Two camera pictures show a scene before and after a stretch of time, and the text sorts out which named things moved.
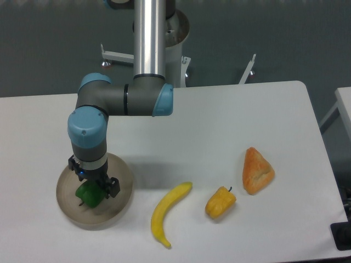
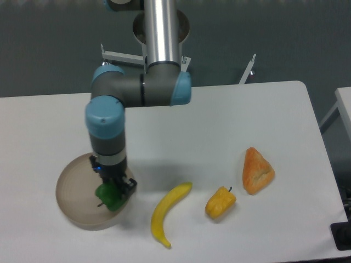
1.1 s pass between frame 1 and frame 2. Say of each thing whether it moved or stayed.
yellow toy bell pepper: stayed
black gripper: moved
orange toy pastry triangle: stayed
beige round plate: stayed
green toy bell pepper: moved
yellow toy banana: stayed
